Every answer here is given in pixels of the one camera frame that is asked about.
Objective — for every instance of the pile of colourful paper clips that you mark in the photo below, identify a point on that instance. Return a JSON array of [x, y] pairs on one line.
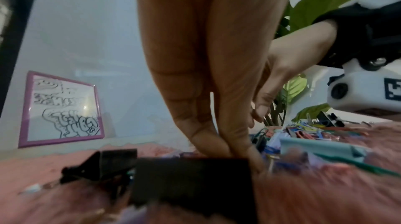
[[313, 129]]

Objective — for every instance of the black binder clip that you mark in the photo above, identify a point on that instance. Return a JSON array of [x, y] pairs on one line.
[[106, 164], [194, 183]]

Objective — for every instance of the pink framed drawing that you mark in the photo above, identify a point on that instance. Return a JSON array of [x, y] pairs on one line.
[[62, 109]]

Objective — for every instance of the pink ribbed mat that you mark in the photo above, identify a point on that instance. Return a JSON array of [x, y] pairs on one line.
[[313, 193]]

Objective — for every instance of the person's right hand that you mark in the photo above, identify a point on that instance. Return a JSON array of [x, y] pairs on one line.
[[294, 54]]

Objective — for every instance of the black right wristband with markers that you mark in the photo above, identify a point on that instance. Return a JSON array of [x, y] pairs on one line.
[[360, 32]]

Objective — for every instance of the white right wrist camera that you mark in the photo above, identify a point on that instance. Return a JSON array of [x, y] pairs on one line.
[[360, 91]]

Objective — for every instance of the person's left hand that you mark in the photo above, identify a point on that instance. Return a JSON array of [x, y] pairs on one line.
[[203, 44]]

